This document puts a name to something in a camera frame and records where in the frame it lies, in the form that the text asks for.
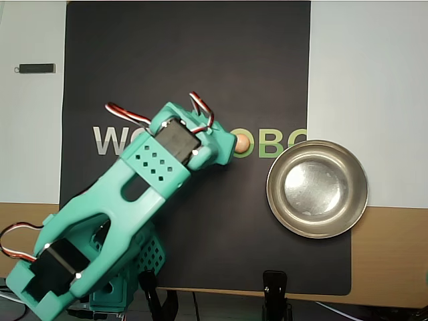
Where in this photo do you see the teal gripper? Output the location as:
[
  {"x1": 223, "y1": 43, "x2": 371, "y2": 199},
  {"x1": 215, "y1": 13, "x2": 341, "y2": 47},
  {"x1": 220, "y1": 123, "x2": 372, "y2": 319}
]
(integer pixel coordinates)
[{"x1": 220, "y1": 128, "x2": 237, "y2": 167}]

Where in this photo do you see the cork ball with black base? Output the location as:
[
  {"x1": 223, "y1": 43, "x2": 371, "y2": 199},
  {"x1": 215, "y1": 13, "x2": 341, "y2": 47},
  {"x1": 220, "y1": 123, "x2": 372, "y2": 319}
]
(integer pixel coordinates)
[{"x1": 233, "y1": 133, "x2": 250, "y2": 154}]

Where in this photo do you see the metal bowl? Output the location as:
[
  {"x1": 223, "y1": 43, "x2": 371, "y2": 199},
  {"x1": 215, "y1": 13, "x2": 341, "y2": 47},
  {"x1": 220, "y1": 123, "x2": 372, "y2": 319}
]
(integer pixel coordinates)
[{"x1": 265, "y1": 138, "x2": 369, "y2": 239}]

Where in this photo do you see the black mat with WOWROBO print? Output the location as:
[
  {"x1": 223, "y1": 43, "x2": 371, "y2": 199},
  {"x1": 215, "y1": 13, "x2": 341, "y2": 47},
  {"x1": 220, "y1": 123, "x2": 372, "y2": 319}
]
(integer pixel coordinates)
[{"x1": 56, "y1": 1, "x2": 352, "y2": 297}]

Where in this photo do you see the white sheet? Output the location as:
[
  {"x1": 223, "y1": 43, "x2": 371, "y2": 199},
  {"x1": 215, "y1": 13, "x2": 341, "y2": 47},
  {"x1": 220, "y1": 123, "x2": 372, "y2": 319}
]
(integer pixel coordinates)
[{"x1": 0, "y1": 0, "x2": 428, "y2": 209}]

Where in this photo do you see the black table clamp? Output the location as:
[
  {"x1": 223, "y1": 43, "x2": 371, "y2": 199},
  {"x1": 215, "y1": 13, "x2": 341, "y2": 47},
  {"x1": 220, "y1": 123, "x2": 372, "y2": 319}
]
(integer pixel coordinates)
[{"x1": 138, "y1": 269, "x2": 181, "y2": 321}]

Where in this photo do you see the black USB stick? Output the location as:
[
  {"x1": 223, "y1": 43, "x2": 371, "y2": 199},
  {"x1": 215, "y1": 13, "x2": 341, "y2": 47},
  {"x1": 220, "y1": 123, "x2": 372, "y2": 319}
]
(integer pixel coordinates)
[{"x1": 13, "y1": 62, "x2": 57, "y2": 75}]

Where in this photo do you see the thin black hanging cable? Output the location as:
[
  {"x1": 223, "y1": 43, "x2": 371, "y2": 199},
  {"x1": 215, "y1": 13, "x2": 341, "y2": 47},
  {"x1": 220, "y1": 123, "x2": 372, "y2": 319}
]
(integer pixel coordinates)
[{"x1": 191, "y1": 290, "x2": 202, "y2": 321}]

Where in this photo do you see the white cable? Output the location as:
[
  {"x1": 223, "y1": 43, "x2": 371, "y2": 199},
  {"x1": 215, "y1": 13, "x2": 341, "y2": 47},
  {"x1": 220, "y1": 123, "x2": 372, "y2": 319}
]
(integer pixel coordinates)
[
  {"x1": 0, "y1": 289, "x2": 27, "y2": 305},
  {"x1": 314, "y1": 300, "x2": 352, "y2": 318}
]

